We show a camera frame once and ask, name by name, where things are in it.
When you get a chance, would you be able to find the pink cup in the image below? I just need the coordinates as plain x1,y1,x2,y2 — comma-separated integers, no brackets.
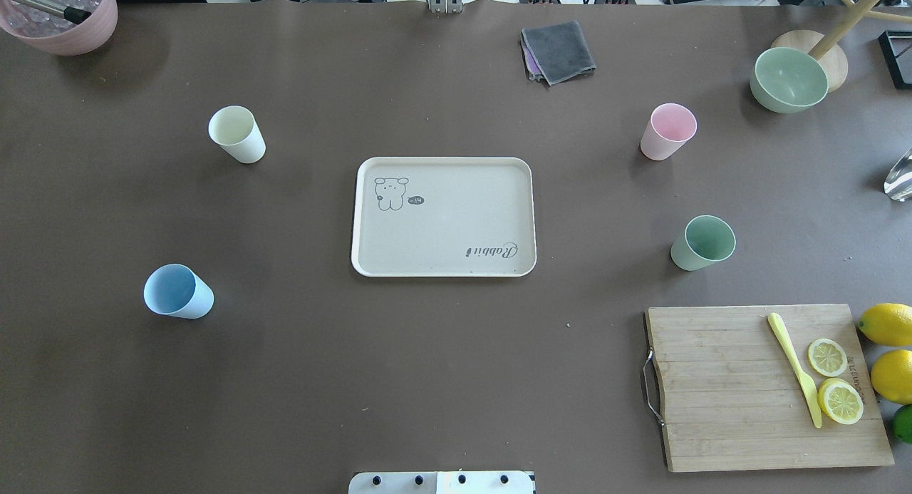
641,102,698,160

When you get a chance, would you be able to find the cream cup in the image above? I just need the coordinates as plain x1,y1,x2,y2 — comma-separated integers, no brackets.
208,106,266,165

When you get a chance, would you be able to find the green cup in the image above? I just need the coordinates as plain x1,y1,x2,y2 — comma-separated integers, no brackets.
670,215,737,271

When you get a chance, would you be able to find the blue cup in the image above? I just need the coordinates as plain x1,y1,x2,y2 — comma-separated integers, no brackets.
143,264,214,319

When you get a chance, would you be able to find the cream rabbit tray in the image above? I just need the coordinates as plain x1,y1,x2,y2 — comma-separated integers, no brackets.
351,157,537,277

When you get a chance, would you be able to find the purple cloth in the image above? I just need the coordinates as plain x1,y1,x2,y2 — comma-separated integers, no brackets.
522,43,544,82

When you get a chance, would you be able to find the grey folded cloth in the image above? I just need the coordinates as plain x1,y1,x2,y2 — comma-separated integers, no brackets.
520,20,596,86

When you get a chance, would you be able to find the wooden cutting board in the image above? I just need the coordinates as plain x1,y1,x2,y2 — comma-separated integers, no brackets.
645,304,893,473

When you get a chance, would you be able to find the green bowl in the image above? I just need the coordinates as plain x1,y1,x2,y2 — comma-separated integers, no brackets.
750,48,829,114

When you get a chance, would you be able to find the yellow plastic knife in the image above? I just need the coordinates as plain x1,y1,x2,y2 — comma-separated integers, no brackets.
767,312,823,428

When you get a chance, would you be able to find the lemon slice upper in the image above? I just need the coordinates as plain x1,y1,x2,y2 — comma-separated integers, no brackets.
807,338,848,378

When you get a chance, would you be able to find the lemon slice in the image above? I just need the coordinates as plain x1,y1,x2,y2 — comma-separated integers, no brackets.
817,378,864,425
807,338,848,378

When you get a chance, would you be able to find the wooden stand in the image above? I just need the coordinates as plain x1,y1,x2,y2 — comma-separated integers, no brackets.
772,0,911,93

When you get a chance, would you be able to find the lemon slice lower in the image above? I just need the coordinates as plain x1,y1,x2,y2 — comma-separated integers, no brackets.
817,378,864,425

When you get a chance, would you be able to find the metal tube tool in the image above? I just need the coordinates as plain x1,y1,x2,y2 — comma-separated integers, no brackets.
11,0,92,24

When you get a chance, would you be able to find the whole lemon upper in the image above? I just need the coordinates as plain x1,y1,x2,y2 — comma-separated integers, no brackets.
857,303,911,347

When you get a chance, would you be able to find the whole lemon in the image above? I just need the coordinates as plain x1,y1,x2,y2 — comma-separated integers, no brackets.
857,303,911,347
870,350,912,404

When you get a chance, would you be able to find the metal scoop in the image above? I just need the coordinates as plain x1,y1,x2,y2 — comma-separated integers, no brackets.
883,149,912,202

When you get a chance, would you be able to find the whole lemon lower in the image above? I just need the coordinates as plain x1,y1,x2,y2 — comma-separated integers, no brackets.
870,350,912,404

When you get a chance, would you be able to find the green lime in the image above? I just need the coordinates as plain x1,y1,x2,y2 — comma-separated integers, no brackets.
891,404,912,445

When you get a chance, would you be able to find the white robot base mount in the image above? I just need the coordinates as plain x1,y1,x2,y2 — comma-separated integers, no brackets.
348,469,537,493

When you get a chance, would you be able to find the black frame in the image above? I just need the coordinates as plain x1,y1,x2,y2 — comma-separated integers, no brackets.
877,30,911,89

